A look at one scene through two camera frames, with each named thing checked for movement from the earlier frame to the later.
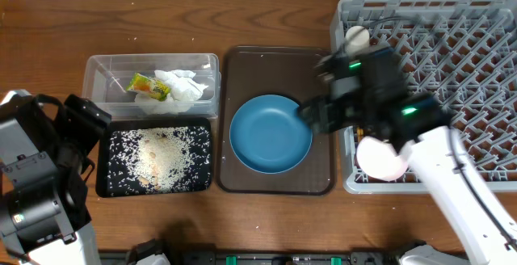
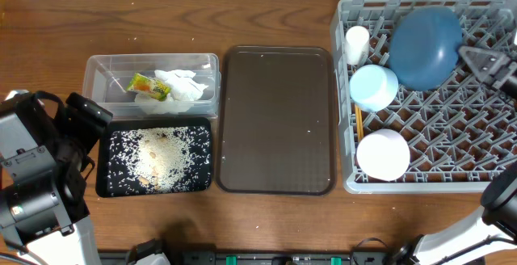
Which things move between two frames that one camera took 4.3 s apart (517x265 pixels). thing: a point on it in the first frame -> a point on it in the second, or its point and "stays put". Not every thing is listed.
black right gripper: (319, 111) -> (498, 63)
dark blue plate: (270, 134) -> (425, 46)
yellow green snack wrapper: (155, 89) stays put
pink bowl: (378, 159) stays put
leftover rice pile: (161, 159) stays put
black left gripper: (86, 119) stays put
